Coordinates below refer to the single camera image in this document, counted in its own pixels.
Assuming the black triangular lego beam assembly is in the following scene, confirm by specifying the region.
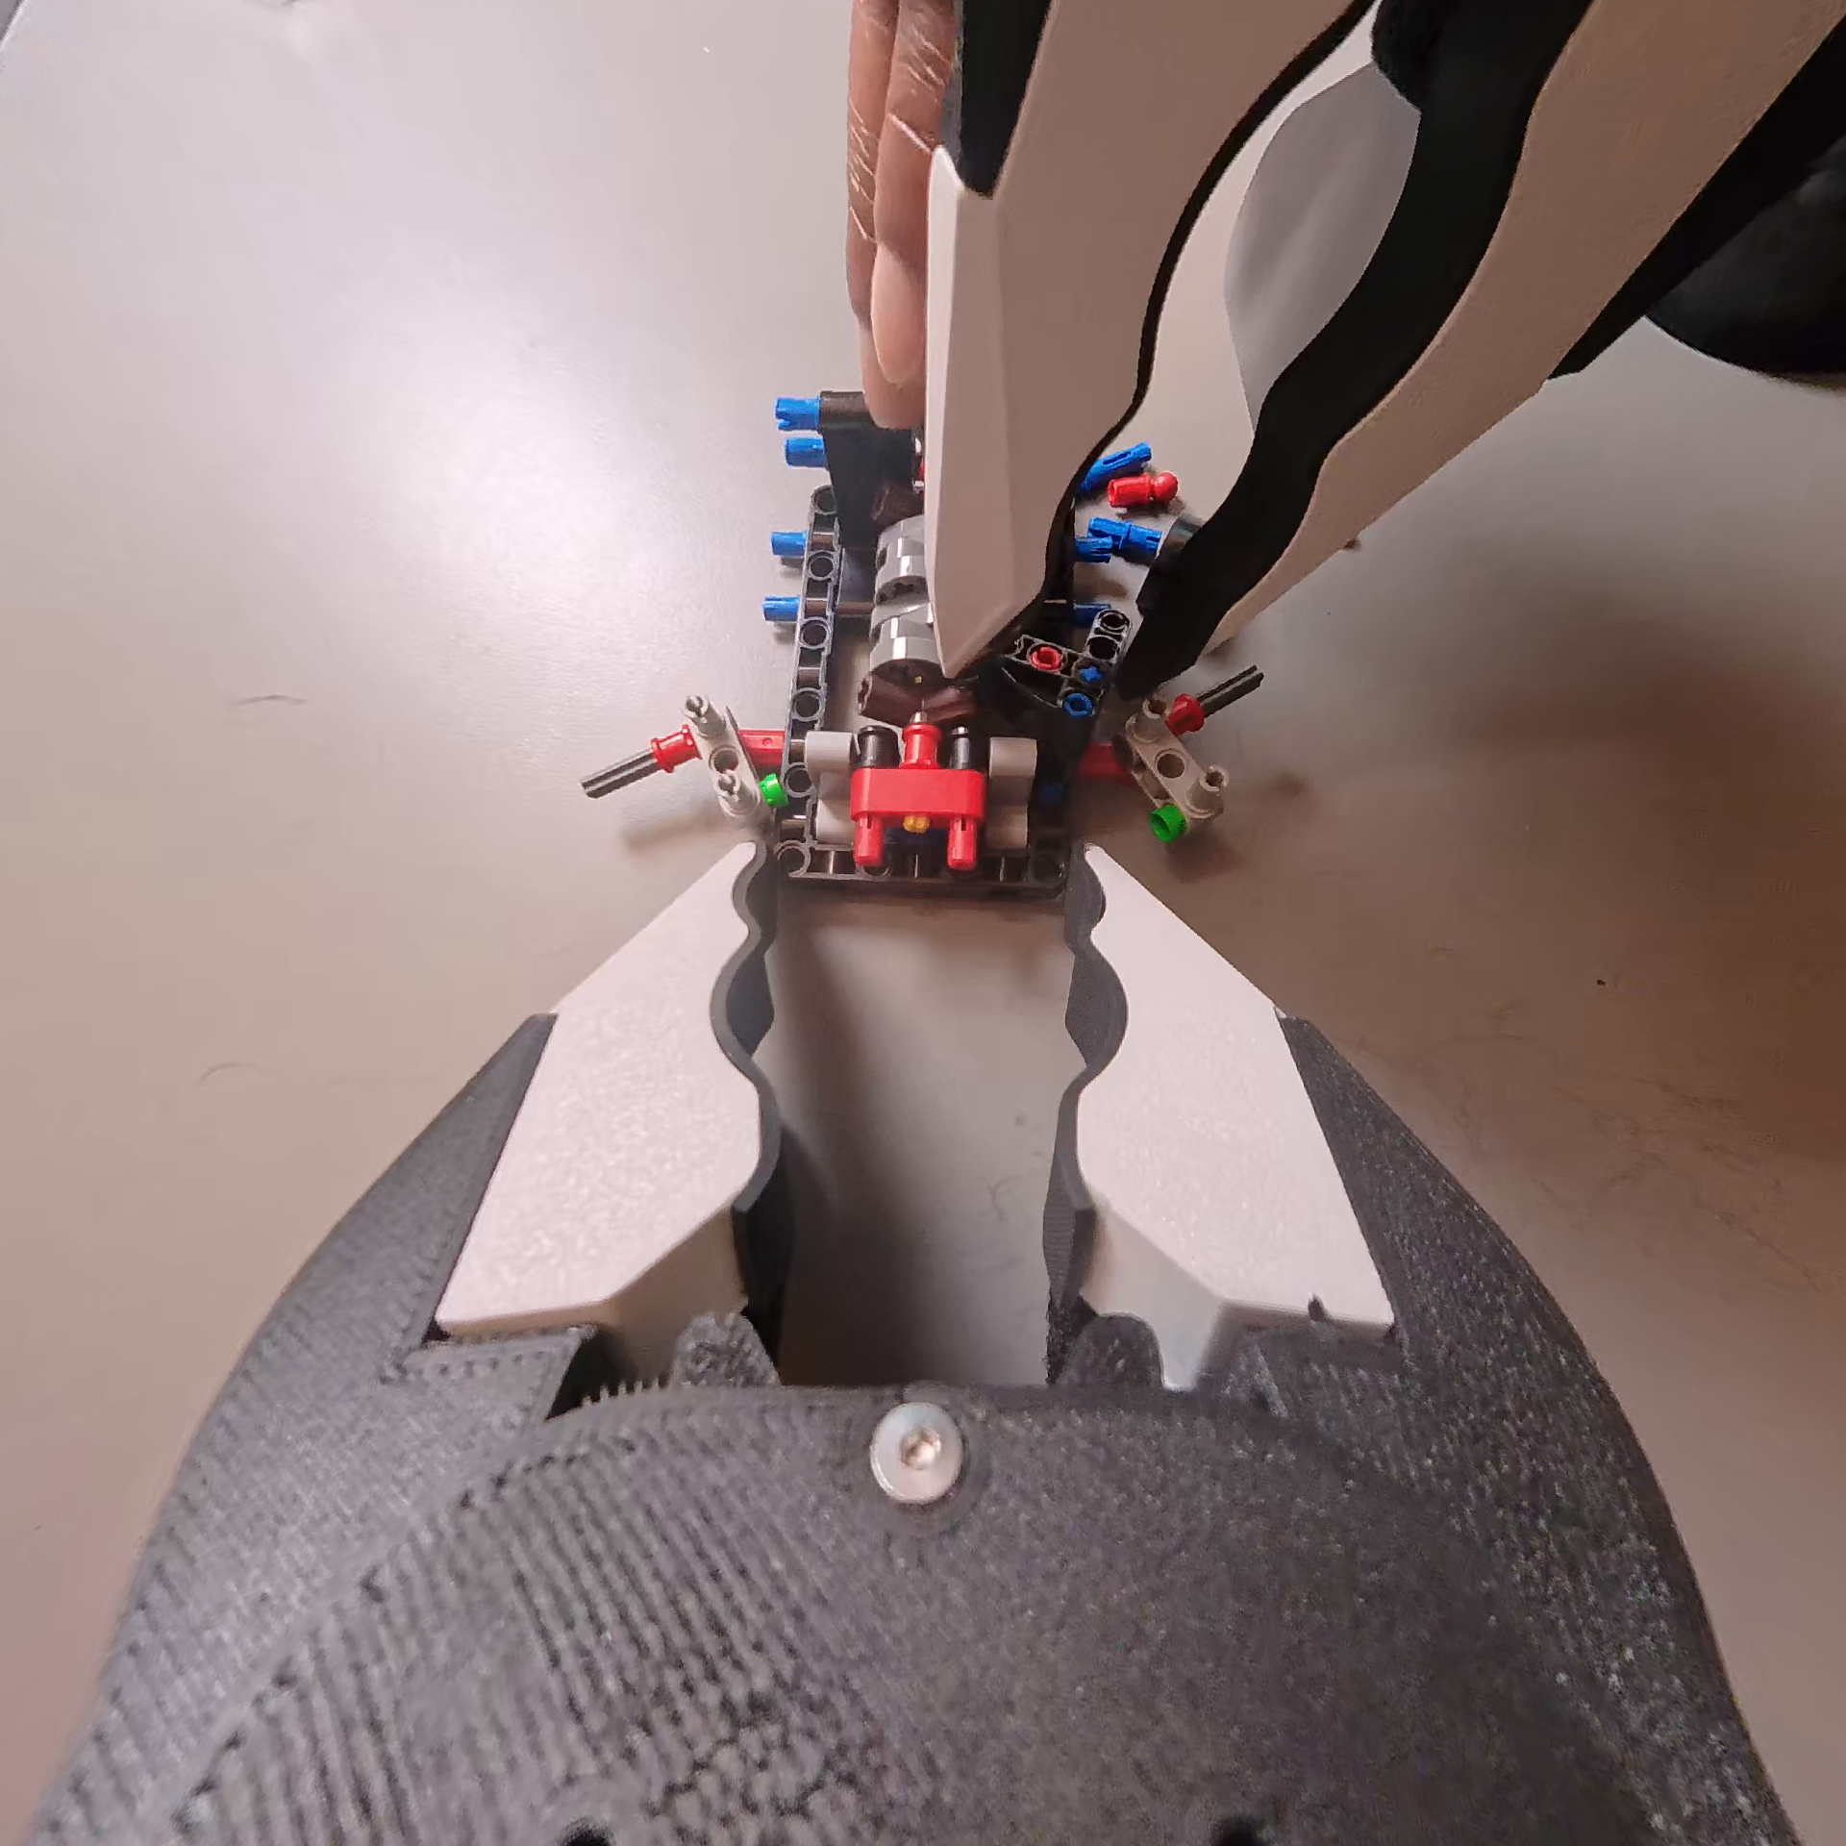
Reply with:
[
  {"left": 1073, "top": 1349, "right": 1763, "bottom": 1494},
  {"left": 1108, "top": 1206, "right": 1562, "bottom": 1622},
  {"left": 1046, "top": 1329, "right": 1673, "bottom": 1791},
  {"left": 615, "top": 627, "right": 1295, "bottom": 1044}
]
[{"left": 999, "top": 607, "right": 1136, "bottom": 730}]

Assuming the lego chassis assembly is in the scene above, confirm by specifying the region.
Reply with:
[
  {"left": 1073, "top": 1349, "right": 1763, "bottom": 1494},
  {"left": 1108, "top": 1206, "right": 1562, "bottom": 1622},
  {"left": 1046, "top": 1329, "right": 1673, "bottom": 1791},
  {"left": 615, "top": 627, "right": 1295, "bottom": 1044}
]
[{"left": 581, "top": 387, "right": 1268, "bottom": 885}]

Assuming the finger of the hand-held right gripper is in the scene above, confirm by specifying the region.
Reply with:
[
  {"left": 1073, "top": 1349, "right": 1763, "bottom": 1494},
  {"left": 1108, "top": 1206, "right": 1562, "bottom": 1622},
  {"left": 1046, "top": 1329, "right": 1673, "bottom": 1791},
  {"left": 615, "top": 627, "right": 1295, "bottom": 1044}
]
[
  {"left": 1129, "top": 0, "right": 1846, "bottom": 696},
  {"left": 922, "top": 0, "right": 1375, "bottom": 677}
]

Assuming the person's right hand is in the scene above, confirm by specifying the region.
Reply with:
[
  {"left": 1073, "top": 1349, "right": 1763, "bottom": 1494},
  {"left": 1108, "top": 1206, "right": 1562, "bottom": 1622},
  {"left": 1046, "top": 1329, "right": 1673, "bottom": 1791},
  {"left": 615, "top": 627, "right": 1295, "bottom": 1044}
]
[{"left": 846, "top": 0, "right": 971, "bottom": 430}]

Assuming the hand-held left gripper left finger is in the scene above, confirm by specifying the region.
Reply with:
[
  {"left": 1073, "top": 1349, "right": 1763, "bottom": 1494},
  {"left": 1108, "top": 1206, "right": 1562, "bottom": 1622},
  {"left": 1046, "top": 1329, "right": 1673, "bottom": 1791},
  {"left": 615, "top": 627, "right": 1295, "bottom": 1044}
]
[{"left": 430, "top": 839, "right": 793, "bottom": 1377}]

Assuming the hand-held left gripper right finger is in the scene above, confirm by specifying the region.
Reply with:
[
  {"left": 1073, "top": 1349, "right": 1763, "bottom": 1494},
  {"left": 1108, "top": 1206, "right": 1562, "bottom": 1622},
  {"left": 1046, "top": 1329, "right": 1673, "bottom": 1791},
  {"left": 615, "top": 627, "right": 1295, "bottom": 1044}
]
[{"left": 1046, "top": 844, "right": 1400, "bottom": 1395}]

